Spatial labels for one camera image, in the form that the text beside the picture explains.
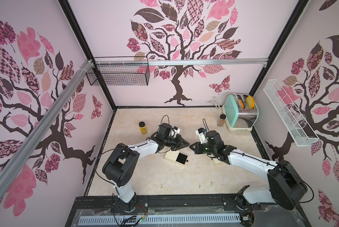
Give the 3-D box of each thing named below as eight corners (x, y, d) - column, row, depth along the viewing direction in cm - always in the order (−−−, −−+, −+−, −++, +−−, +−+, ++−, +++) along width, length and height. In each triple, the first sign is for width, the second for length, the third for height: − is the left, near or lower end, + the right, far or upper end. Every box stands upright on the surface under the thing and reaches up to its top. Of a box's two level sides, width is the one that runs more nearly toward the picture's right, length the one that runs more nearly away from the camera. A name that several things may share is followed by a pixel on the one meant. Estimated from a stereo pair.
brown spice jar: (217, 126, 109) (220, 119, 102) (216, 121, 112) (219, 113, 105) (223, 126, 109) (226, 119, 102) (222, 121, 112) (225, 113, 105)
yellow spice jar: (140, 135, 104) (138, 127, 97) (141, 128, 108) (139, 121, 100) (146, 135, 104) (144, 127, 97) (147, 128, 108) (145, 121, 100)
